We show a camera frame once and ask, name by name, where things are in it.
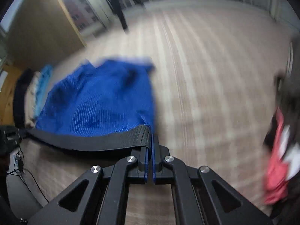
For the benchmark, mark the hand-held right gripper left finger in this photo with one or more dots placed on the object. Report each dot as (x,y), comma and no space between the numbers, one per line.
(146,166)

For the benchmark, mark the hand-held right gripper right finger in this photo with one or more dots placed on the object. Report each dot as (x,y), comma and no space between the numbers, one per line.
(154,166)

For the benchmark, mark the blue mesh shorts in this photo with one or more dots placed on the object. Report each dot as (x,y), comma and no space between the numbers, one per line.
(98,103)

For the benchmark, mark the pile of folded clothes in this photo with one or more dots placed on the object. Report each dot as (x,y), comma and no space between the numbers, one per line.
(35,93)

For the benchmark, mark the wooden cabinet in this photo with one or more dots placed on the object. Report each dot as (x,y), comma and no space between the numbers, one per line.
(39,25)

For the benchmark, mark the red and white garment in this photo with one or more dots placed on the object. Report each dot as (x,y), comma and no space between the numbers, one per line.
(280,159)

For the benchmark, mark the dark grey garment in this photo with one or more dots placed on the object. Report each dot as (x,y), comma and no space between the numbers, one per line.
(289,91)

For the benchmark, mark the black tripod stand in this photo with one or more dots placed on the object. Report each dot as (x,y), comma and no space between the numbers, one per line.
(119,7)

